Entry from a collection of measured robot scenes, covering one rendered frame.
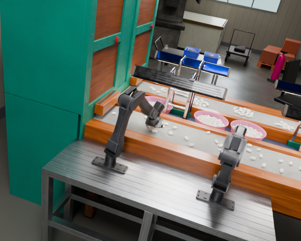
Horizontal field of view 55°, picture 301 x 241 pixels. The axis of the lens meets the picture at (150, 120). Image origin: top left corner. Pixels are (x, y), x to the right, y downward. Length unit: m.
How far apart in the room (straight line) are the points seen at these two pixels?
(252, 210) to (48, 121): 1.30
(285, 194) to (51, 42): 1.54
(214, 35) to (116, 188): 6.53
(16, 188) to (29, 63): 0.99
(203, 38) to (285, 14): 3.15
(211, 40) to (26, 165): 6.26
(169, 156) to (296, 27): 8.71
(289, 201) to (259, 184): 0.19
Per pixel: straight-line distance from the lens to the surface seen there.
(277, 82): 2.44
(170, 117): 2.11
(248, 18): 9.99
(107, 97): 2.01
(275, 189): 1.80
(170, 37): 6.43
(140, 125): 1.97
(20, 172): 2.32
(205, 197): 1.60
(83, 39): 1.65
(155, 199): 1.51
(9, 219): 2.33
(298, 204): 1.87
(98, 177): 1.58
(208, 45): 7.78
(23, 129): 2.09
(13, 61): 1.94
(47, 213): 1.81
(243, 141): 1.32
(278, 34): 10.09
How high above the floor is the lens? 1.66
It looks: 26 degrees down
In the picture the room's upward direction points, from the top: 11 degrees clockwise
